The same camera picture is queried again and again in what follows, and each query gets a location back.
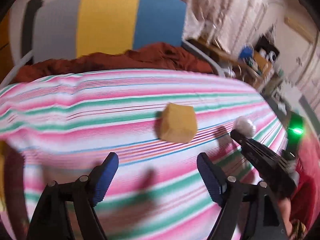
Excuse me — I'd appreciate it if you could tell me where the white round ball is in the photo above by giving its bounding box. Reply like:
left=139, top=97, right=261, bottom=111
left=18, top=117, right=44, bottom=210
left=233, top=116, right=256, bottom=138

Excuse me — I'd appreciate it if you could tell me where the floral sleeve forearm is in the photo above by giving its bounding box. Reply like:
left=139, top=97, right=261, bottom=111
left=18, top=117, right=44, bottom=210
left=289, top=219, right=308, bottom=240

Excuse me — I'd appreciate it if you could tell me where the person's right hand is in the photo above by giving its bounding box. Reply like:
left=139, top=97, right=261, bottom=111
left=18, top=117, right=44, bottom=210
left=278, top=198, right=292, bottom=235

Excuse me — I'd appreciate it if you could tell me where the pink red quilt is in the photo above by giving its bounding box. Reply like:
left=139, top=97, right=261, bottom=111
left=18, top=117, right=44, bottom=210
left=290, top=134, right=319, bottom=229

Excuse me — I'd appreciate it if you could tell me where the striped pink green bedsheet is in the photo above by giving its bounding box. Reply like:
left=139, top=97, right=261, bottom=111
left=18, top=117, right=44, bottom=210
left=1, top=69, right=286, bottom=239

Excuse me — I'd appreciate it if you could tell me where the small yellow sponge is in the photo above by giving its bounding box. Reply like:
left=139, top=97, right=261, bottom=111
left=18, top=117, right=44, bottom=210
left=158, top=103, right=197, bottom=144

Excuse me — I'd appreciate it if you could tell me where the gold metal tin box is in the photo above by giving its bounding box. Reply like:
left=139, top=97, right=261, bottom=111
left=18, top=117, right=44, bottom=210
left=1, top=141, right=28, bottom=220

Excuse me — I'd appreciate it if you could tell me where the wooden side desk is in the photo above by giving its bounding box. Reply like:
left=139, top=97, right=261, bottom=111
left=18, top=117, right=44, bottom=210
left=188, top=38, right=274, bottom=92

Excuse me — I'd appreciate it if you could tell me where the blue kettle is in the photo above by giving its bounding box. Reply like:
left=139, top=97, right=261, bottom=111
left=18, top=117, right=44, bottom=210
left=238, top=43, right=254, bottom=60

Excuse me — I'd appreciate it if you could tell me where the dark red blanket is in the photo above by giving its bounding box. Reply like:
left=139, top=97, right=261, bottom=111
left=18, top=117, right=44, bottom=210
left=11, top=42, right=217, bottom=83

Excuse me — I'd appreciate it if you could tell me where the grey yellow blue headboard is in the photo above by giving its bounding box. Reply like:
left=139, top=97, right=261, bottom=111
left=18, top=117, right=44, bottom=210
left=32, top=0, right=187, bottom=63

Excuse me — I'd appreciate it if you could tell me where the pink patterned curtain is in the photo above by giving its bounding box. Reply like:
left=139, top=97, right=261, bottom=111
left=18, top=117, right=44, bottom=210
left=182, top=0, right=264, bottom=54

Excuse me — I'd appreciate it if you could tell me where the wall air conditioner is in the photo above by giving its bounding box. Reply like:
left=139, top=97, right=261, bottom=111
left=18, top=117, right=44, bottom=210
left=284, top=16, right=315, bottom=43

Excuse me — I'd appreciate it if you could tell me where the black bed post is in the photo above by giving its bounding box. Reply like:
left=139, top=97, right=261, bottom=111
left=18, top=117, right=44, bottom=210
left=21, top=0, right=43, bottom=57

